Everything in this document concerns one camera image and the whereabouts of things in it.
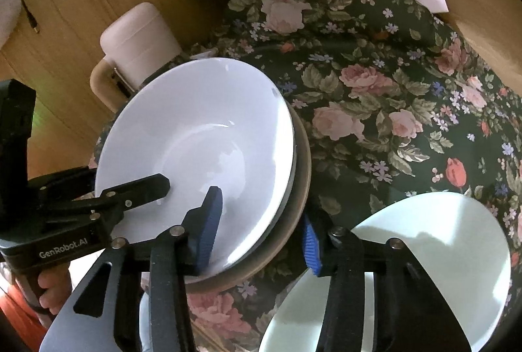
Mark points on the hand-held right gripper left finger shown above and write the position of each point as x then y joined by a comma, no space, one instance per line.
208,231

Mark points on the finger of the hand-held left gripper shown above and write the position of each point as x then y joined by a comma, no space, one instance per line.
61,184
142,188

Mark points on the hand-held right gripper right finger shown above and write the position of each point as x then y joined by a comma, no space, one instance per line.
312,250

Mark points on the brown plate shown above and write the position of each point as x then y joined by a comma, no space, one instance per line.
299,180

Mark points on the white plate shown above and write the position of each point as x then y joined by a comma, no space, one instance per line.
195,131

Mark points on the mint green plate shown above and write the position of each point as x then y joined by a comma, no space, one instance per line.
428,266

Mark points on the person's left hand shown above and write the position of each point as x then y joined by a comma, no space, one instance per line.
57,288

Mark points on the white fluffy puff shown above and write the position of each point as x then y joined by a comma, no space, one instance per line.
8,9

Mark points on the dark floral tablecloth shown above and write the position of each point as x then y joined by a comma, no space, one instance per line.
367,111

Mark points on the orange garment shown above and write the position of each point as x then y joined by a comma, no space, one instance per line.
16,327

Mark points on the cream mug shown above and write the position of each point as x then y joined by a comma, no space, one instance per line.
138,37

